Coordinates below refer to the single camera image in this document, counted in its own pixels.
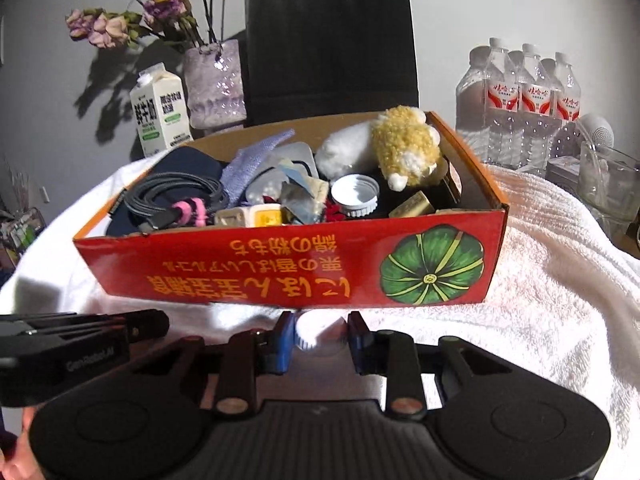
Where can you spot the wire storage rack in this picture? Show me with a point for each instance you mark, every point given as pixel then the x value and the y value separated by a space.
pixel 17 234

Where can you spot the small yellow block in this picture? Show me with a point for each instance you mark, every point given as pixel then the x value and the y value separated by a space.
pixel 416 206

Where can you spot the white round speaker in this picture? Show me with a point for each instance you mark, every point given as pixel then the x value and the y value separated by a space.
pixel 596 130

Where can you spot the dried pink flowers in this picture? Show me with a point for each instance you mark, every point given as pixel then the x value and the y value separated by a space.
pixel 180 24

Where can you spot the white yellow power adapter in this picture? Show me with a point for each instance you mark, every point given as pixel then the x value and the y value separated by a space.
pixel 256 216

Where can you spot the milk carton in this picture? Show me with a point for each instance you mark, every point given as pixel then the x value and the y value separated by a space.
pixel 160 112

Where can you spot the small white cap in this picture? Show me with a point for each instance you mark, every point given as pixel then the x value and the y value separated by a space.
pixel 311 331

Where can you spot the person left hand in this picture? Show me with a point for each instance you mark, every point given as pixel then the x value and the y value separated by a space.
pixel 18 462

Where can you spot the navy blue pouch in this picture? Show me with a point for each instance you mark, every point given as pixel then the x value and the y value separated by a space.
pixel 182 189

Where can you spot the clear glass pitcher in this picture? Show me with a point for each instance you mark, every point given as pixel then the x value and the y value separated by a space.
pixel 608 184

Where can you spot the red cardboard box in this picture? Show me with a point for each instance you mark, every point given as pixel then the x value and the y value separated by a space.
pixel 447 257

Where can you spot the white jar lid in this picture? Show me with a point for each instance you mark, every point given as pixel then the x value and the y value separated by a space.
pixel 356 195

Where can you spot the translucent plastic box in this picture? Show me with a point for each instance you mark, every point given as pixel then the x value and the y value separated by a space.
pixel 288 162

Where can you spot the water bottle pack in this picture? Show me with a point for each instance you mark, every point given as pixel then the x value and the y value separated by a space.
pixel 517 109

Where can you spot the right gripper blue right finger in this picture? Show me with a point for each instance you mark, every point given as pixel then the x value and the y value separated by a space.
pixel 361 343

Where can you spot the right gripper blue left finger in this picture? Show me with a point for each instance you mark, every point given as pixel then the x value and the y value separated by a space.
pixel 280 343

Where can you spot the purple glass vase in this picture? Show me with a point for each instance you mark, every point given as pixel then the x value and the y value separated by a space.
pixel 214 86

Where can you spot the purple cloth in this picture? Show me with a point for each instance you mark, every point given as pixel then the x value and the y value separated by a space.
pixel 236 177

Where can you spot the black paper bag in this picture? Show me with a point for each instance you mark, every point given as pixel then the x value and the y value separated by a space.
pixel 308 58

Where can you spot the yellow white plush toy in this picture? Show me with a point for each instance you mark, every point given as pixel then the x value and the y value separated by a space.
pixel 399 142

